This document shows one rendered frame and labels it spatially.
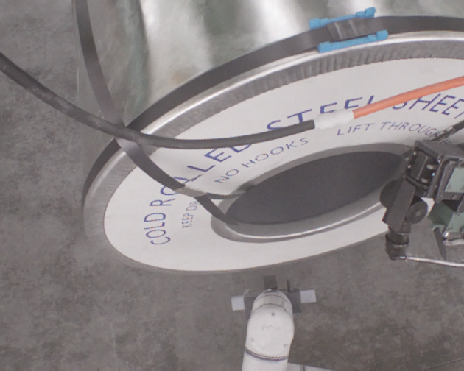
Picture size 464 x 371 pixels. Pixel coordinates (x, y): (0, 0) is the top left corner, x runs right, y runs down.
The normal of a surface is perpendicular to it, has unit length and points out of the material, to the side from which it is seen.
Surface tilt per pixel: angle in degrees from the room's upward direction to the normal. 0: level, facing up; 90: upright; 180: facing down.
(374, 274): 0
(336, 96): 90
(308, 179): 14
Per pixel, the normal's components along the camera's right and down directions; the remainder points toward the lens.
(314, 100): 0.20, 0.88
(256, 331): -0.22, -0.07
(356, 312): -0.06, -0.42
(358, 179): -0.77, -0.12
